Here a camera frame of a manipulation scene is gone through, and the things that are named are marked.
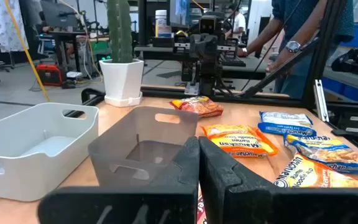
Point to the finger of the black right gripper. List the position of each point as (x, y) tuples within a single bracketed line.
[(212, 48), (200, 48)]

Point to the grey plastic bin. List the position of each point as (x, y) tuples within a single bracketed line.
[(120, 146)]

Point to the blue storage crate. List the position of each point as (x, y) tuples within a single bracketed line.
[(343, 90)]

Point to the red Maruchan ramen packet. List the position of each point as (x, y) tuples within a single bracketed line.
[(201, 211), (197, 106)]

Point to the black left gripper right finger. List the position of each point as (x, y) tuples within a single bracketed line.
[(259, 208)]

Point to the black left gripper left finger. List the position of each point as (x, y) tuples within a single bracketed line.
[(172, 202)]

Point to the red equipment case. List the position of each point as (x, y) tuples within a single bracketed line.
[(50, 74)]

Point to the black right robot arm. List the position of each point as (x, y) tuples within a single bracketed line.
[(207, 74)]

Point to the black monitor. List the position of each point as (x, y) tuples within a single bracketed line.
[(57, 14)]

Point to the person's hand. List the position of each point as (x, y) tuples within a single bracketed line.
[(242, 52), (275, 63)]

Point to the person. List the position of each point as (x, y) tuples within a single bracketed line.
[(238, 23), (309, 18)]

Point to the blue Maruchan ramen packet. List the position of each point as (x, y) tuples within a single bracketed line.
[(331, 154), (284, 123)]

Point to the green cactus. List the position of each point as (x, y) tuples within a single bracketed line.
[(120, 31)]

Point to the white plastic bin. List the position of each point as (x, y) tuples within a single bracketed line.
[(26, 174)]

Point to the white plastic bottle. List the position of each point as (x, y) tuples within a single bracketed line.
[(161, 18)]

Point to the floral patterned cloth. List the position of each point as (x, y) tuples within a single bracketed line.
[(2, 25)]

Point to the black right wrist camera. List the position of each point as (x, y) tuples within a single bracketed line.
[(208, 25)]

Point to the black desk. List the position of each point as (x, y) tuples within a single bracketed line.
[(67, 33)]

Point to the silver aluminium frame bracket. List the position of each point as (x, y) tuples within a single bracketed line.
[(321, 99)]

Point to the orange Maruchan chicken ramen packet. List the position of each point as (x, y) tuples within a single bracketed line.
[(309, 174), (238, 141)]

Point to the silver wristwatch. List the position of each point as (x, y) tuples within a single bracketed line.
[(292, 46)]

